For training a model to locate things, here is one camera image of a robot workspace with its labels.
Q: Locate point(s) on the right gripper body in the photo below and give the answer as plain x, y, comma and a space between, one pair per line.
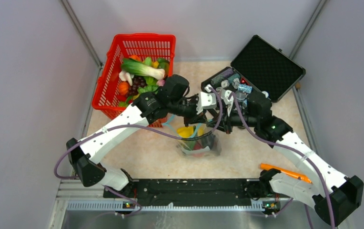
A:
231, 118

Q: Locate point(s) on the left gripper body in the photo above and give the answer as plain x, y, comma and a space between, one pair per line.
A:
188, 119

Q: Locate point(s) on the purple eggplant toy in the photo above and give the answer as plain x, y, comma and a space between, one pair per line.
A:
209, 142

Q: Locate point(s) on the yellow bell pepper toy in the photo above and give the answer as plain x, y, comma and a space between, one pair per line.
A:
182, 131

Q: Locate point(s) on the clear zip top bag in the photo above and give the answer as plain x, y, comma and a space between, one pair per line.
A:
198, 151

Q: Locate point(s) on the green chili pepper toy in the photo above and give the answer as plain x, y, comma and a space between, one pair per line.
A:
192, 143

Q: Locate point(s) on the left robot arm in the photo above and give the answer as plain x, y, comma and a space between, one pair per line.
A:
85, 155

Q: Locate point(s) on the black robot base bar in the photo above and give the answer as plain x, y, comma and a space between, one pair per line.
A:
230, 192

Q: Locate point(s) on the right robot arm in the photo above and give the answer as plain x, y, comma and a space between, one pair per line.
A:
333, 195

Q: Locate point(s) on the orange toy carrot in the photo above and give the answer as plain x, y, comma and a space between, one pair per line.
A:
287, 172

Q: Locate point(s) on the black poker chip case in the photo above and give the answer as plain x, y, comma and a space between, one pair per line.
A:
263, 74

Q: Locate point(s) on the dark purple grapes toy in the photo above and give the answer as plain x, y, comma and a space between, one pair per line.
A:
137, 83

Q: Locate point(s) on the orange pumpkin toy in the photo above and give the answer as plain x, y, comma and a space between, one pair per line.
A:
123, 88

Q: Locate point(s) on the green bok choy toy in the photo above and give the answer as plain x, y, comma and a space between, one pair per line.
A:
138, 68

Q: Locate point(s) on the white mushroom toy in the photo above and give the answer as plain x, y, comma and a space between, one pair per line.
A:
126, 77

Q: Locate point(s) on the orange fruit toy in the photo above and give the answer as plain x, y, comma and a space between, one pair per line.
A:
135, 57

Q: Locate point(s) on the red plastic basket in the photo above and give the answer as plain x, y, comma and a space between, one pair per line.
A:
107, 97

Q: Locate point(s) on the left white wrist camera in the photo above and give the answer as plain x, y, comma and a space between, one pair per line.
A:
206, 100

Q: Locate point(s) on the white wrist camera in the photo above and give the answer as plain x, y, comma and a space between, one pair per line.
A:
206, 100
228, 99

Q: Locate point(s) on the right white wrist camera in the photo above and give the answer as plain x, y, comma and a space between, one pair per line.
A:
228, 99

